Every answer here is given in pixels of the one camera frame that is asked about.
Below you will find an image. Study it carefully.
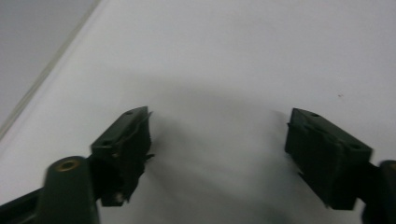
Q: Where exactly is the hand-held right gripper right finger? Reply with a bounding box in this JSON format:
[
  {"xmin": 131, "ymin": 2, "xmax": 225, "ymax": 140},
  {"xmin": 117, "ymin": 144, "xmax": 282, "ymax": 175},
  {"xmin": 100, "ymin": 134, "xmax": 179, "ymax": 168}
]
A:
[{"xmin": 284, "ymin": 107, "xmax": 374, "ymax": 211}]

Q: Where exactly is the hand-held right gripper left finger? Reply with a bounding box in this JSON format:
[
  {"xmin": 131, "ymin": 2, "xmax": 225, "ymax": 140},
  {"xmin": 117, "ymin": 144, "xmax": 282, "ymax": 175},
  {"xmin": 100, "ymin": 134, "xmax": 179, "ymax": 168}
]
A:
[{"xmin": 90, "ymin": 105, "xmax": 155, "ymax": 207}]

